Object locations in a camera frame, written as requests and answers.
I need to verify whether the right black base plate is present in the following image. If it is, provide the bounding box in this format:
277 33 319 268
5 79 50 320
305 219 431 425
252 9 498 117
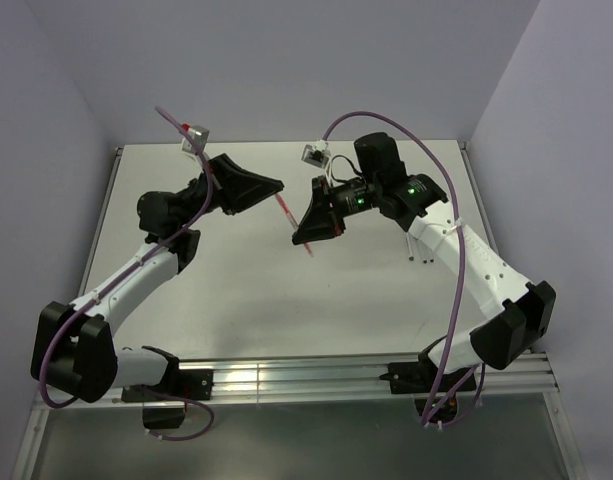
379 360 477 395

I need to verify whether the aluminium rail frame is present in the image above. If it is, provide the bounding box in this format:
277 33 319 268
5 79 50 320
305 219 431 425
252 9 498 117
34 349 560 411

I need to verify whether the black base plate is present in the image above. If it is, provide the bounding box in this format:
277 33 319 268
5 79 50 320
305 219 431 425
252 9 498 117
379 360 477 395
121 369 214 403

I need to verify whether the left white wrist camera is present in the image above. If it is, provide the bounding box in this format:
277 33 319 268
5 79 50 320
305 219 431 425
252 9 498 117
181 123 209 162

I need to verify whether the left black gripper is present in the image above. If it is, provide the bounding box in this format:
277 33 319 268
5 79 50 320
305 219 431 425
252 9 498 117
178 155 284 228

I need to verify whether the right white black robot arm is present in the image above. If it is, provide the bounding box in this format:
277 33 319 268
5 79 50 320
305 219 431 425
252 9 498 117
292 132 556 390

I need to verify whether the red pen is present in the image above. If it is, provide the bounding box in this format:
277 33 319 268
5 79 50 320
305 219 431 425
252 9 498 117
275 193 314 258

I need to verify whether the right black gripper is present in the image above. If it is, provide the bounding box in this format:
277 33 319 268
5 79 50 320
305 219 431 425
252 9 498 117
292 173 382 242

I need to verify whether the black box under rail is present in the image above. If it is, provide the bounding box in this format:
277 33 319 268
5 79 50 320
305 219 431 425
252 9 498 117
142 407 185 431

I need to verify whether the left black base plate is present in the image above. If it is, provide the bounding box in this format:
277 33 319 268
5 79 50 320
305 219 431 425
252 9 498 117
121 369 214 403

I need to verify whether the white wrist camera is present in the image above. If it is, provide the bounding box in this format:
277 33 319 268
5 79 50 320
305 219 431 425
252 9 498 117
181 123 209 162
301 140 332 181

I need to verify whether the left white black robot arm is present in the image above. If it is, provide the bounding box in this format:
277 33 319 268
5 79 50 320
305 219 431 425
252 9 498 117
31 154 284 408

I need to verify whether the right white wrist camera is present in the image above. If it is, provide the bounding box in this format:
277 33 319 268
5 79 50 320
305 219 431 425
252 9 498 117
301 140 332 181

